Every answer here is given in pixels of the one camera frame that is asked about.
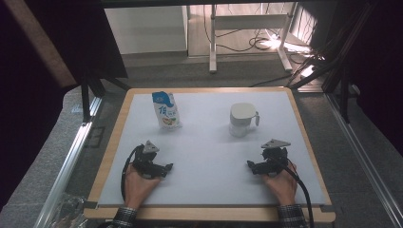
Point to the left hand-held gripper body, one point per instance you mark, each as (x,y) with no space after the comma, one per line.
(144,164)

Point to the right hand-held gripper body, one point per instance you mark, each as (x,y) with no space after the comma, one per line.
(274,158)

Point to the person's left hand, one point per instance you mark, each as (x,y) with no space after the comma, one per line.
(138,186)

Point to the person's right hand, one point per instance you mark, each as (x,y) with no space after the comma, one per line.
(282,186)

